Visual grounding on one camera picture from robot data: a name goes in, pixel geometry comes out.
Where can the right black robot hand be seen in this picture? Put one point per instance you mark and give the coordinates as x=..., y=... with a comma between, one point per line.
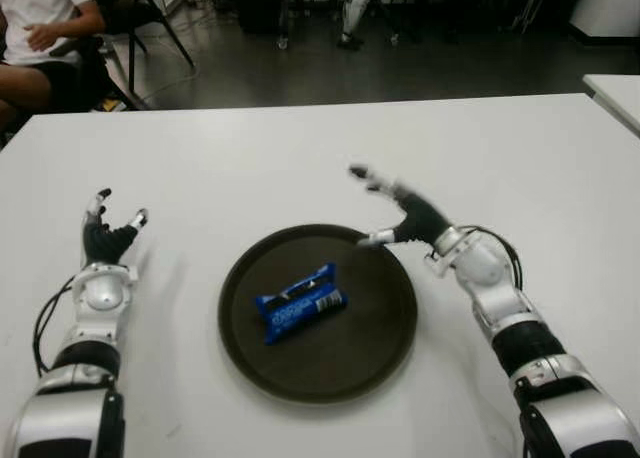
x=422, y=220

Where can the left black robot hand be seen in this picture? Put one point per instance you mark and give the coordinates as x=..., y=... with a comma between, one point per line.
x=102, y=243

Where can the blue Oreo cookie package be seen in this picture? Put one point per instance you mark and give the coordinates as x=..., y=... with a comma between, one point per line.
x=295, y=313

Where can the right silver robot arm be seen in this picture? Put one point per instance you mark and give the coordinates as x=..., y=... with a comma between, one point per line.
x=530, y=338

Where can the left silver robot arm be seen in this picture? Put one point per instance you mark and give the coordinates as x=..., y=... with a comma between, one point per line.
x=100, y=293

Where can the yellow black floor object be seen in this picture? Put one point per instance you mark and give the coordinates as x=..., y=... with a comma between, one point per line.
x=114, y=106

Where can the round dark brown tray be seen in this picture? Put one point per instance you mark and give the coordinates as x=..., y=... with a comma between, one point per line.
x=350, y=348

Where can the black office chair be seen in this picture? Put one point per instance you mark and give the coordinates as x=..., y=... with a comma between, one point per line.
x=95, y=73

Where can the white humanoid robot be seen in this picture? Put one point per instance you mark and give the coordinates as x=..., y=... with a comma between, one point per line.
x=352, y=13

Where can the white side table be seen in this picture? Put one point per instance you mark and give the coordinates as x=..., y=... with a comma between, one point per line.
x=615, y=93

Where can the black wheeled robot stand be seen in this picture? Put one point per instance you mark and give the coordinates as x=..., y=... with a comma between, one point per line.
x=282, y=28

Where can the seated person white shirt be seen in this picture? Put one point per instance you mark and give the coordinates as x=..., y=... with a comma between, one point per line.
x=35, y=8

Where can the black equipment cabinet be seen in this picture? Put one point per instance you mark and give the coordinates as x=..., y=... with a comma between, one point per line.
x=260, y=3

